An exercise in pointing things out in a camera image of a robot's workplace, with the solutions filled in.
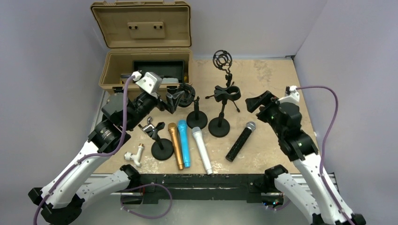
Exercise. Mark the black tripod shock-mount stand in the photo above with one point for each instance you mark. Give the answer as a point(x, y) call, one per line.
point(222, 60)

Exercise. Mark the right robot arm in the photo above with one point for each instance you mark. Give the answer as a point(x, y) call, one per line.
point(321, 204)

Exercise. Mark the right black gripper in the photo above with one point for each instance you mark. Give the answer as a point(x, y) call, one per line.
point(267, 98)

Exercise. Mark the black toolbox tray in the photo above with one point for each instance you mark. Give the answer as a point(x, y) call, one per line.
point(163, 68)

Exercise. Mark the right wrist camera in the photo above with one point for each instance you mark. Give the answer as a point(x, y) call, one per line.
point(291, 95)

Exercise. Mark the gold microphone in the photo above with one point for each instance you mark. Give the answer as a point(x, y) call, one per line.
point(173, 131)

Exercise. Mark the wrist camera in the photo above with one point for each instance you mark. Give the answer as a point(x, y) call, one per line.
point(150, 83)
point(291, 95)

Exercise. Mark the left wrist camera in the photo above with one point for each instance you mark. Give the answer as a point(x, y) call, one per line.
point(150, 83)

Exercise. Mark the tan plastic toolbox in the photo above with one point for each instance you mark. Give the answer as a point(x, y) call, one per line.
point(142, 30)

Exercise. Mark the white microphone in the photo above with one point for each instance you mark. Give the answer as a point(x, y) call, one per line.
point(198, 136)

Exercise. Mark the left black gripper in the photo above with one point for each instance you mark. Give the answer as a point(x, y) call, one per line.
point(171, 101)

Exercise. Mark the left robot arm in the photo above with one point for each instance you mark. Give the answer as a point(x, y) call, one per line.
point(62, 200)

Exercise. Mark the grey plastic organizer case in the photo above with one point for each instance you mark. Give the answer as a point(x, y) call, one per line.
point(169, 80)

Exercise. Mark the blue microphone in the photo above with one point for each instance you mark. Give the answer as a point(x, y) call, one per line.
point(182, 129)

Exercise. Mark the metal tool in toolbox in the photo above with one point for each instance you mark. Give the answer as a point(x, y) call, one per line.
point(125, 76)

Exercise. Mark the white pvc pipe fitting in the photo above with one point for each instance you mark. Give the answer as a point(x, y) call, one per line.
point(135, 158)

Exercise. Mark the black round-base clip stand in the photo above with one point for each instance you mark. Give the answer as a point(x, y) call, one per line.
point(162, 148)

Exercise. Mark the black speckled microphone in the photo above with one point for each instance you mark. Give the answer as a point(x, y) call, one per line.
point(239, 143)

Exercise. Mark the black mounting rail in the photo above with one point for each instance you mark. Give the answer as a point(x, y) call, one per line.
point(250, 188)

